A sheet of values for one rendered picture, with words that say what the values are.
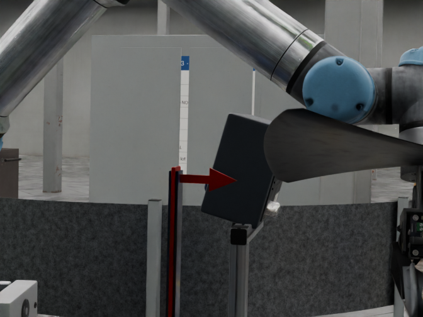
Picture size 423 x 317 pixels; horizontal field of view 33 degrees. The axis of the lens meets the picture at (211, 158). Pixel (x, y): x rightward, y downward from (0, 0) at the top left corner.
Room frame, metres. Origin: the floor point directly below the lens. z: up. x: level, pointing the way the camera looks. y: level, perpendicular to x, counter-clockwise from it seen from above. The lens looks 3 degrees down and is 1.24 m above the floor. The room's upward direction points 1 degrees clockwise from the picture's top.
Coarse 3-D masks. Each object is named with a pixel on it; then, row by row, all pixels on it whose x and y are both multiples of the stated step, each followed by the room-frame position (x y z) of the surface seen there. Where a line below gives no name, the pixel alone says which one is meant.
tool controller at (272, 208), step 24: (240, 120) 1.30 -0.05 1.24; (264, 120) 1.42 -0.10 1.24; (240, 144) 1.30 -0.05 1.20; (216, 168) 1.30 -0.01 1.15; (240, 168) 1.30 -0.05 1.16; (264, 168) 1.29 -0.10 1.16; (216, 192) 1.30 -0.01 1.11; (240, 192) 1.29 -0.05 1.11; (264, 192) 1.29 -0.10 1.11; (216, 216) 1.31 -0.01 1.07; (240, 216) 1.29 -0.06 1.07; (264, 216) 1.31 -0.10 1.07
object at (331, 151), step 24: (288, 120) 0.59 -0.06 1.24; (312, 120) 0.58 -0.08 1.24; (336, 120) 0.57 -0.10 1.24; (264, 144) 0.68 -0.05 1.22; (288, 144) 0.67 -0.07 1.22; (312, 144) 0.66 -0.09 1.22; (336, 144) 0.65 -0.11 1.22; (360, 144) 0.63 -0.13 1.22; (384, 144) 0.61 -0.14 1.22; (408, 144) 0.59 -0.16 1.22; (288, 168) 0.74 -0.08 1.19; (312, 168) 0.74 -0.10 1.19; (336, 168) 0.74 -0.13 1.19; (360, 168) 0.74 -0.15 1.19
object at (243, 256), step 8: (232, 248) 1.24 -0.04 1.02; (240, 248) 1.24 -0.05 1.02; (248, 248) 1.26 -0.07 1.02; (232, 256) 1.24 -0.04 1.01; (240, 256) 1.24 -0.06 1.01; (248, 256) 1.26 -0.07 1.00; (232, 264) 1.24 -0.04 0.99; (240, 264) 1.24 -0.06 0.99; (248, 264) 1.26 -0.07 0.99; (232, 272) 1.24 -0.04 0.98; (240, 272) 1.24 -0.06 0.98; (248, 272) 1.26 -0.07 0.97; (232, 280) 1.24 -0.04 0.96; (240, 280) 1.24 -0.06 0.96; (232, 288) 1.24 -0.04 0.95; (240, 288) 1.24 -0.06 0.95; (232, 296) 1.24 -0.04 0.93; (240, 296) 1.24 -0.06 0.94; (232, 304) 1.24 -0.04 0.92; (240, 304) 1.24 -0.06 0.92; (232, 312) 1.24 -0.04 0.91; (240, 312) 1.24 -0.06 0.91
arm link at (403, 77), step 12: (420, 48) 0.93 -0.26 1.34; (408, 60) 0.93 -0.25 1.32; (420, 60) 0.92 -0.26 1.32; (396, 72) 0.93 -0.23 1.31; (408, 72) 0.92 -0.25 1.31; (420, 72) 0.91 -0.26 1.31; (396, 84) 0.92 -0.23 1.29; (408, 84) 0.91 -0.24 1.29; (420, 84) 0.91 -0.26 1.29; (396, 96) 0.91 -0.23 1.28; (408, 96) 0.91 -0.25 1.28; (420, 96) 0.90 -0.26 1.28; (396, 108) 0.92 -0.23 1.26; (408, 108) 0.91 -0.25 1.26; (420, 108) 0.90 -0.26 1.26; (396, 120) 0.93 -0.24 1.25; (408, 120) 0.91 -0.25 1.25; (420, 120) 0.90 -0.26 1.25
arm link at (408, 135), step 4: (412, 128) 0.90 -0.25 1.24; (416, 128) 0.90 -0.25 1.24; (420, 128) 0.89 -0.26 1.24; (400, 132) 0.92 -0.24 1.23; (404, 132) 0.91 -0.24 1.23; (408, 132) 0.90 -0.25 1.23; (412, 132) 0.90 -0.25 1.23; (416, 132) 0.89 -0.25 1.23; (420, 132) 0.89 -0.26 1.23; (400, 136) 0.92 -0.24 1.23; (404, 136) 0.91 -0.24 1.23; (408, 136) 0.90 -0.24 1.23; (412, 136) 0.90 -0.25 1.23; (416, 136) 0.89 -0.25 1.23; (420, 136) 0.89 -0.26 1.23; (408, 140) 0.90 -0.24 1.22; (412, 140) 0.89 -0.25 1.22; (416, 140) 0.89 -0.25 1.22; (420, 140) 0.89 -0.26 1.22
